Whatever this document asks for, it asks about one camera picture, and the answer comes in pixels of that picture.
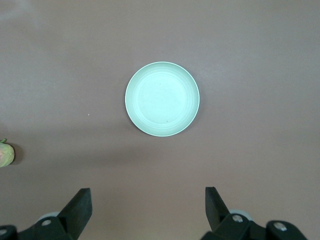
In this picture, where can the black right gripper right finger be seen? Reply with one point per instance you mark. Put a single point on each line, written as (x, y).
(217, 215)

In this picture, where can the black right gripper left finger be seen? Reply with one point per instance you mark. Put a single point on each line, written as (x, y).
(72, 215)

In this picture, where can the pink-green peach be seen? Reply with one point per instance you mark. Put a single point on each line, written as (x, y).
(5, 155)

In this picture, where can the pale green round plate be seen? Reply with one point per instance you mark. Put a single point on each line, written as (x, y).
(162, 100)

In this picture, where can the brown table cover mat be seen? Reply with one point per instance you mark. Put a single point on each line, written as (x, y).
(75, 75)

